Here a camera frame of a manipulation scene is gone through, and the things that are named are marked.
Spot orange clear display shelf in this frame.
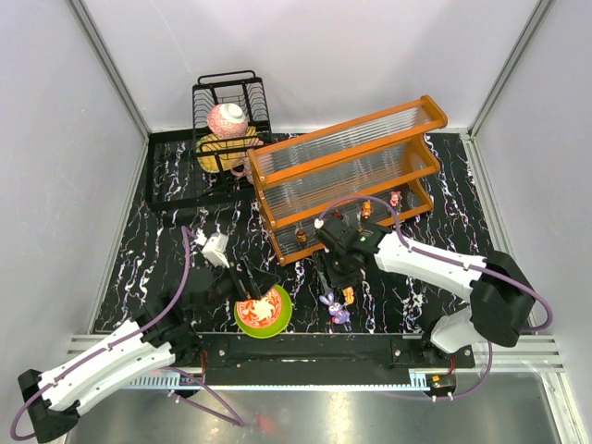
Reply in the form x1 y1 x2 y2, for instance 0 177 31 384
247 95 448 265

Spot orange figure toy on shelf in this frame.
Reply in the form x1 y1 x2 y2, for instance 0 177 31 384
361 201 373 220

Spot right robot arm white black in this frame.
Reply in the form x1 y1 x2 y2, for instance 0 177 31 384
314 216 536 354

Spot purple bunny toy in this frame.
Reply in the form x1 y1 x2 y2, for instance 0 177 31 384
319 291 351 326

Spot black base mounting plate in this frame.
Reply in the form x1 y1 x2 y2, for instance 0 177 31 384
199 333 475 389

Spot black marble pattern mat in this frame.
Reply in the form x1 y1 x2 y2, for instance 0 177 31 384
91 131 497 334

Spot pink patterned bowl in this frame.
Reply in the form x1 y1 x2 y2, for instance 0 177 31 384
206 103 248 139

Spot pink mug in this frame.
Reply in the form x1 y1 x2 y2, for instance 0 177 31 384
230 156 253 184

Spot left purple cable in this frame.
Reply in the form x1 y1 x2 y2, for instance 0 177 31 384
8 225 246 440

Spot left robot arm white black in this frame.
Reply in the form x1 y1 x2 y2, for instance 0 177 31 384
18 259 279 443

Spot small orange figure toy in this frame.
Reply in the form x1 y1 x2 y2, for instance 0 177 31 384
342 287 355 305

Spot pink pig toy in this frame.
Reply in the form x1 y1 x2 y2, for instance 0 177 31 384
389 191 401 207

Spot brown figure toy on shelf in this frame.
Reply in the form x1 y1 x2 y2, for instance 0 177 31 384
295 228 307 243

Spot green bowl red pattern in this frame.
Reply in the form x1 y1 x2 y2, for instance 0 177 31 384
234 285 292 339

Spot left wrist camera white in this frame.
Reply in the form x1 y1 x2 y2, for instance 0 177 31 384
195 229 229 268

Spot black wire dish rack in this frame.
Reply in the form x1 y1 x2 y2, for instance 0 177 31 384
144 69 272 213

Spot yellow patterned bowl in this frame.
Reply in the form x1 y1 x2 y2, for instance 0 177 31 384
195 126 264 173

